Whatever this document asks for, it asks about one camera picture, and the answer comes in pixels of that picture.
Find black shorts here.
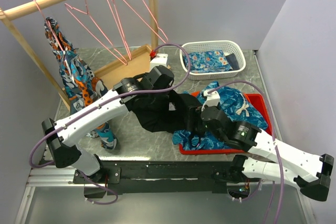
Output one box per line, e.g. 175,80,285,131
125,90,202,133

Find pink wire hanger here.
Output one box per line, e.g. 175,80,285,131
106,0,132,60
112,0,169,48
64,0,129,65

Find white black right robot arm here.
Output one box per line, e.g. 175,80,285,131
186,106,334,201

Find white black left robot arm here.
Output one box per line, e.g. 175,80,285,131
43,66,174,183

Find blue leaf-print shorts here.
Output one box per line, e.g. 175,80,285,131
172,87,268,151

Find blue floral shorts in basket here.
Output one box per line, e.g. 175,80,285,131
188,50,233,73

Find orange blue patterned shorts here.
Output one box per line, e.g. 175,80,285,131
44,17,118,151

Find pink hanger holding shorts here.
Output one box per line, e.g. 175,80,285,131
33,0,65,51

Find wooden clothes rack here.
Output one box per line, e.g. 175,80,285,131
1,0,164,108

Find red plastic tray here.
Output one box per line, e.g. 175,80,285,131
179,93,272,155

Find dark denim cloth in basket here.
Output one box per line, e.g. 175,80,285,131
226,54,240,70

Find white plastic basket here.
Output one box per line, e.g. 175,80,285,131
180,40,246,80

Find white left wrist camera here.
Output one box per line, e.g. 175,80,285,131
149,53,168,70

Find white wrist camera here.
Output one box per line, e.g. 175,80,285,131
149,53,168,70
202,89,220,111

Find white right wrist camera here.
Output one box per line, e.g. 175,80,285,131
202,89,220,111

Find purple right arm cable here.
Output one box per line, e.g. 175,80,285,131
203,80,286,224

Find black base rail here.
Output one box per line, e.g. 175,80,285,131
72,159,253,201

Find aluminium frame rail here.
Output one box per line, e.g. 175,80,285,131
14,165,317,223

